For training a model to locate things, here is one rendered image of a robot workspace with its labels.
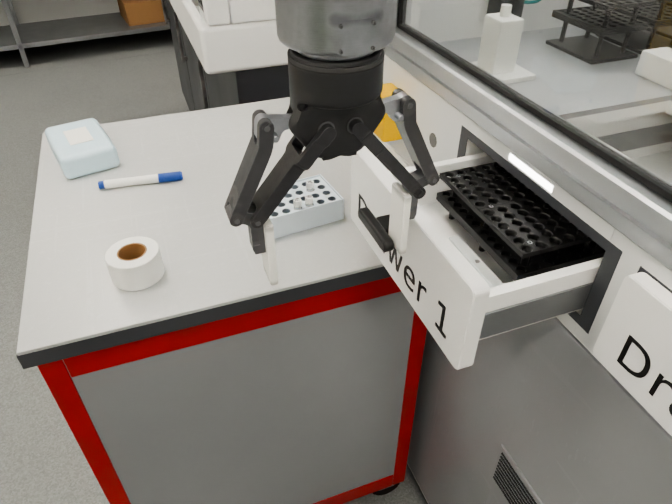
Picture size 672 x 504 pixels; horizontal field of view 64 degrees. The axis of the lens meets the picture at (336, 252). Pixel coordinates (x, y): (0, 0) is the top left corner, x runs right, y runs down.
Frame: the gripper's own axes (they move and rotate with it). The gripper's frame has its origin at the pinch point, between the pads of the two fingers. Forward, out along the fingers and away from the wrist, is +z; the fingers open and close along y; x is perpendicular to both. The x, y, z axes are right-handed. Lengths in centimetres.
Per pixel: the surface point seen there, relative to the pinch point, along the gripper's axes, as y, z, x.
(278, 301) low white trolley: -3.4, 17.3, 13.1
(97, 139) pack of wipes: -24, 11, 58
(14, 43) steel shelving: -83, 76, 362
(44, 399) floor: -58, 91, 75
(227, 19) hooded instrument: 6, -1, 83
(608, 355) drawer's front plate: 22.9, 7.7, -15.8
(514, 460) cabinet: 24.7, 39.4, -8.5
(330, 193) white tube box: 9.5, 11.7, 27.9
